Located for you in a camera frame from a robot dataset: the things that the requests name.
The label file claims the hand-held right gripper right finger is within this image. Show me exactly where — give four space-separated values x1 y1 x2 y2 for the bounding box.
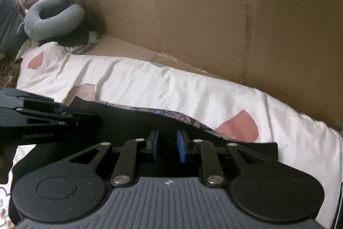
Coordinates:
175 129 271 187

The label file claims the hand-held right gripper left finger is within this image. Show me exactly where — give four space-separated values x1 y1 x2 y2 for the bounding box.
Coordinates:
68 129 159 187

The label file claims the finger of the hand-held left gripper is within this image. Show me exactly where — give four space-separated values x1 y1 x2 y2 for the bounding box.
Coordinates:
0 88 70 115
0 108 81 128

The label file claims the black garment with floral lining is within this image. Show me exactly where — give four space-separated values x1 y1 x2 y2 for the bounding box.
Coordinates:
8 95 279 219

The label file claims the white printed bed sheet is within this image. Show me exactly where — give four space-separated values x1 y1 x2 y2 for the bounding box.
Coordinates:
0 42 343 229

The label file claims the grey neck pillow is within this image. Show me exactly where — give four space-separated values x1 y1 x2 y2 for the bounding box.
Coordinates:
17 0 86 45

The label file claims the dark grey cushion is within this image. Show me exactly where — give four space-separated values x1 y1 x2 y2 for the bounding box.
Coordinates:
0 0 26 58

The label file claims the small patterned cloth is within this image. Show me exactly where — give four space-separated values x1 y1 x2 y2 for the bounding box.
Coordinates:
64 30 99 56

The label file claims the brown cardboard box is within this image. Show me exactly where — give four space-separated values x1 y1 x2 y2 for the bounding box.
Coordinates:
63 0 343 130

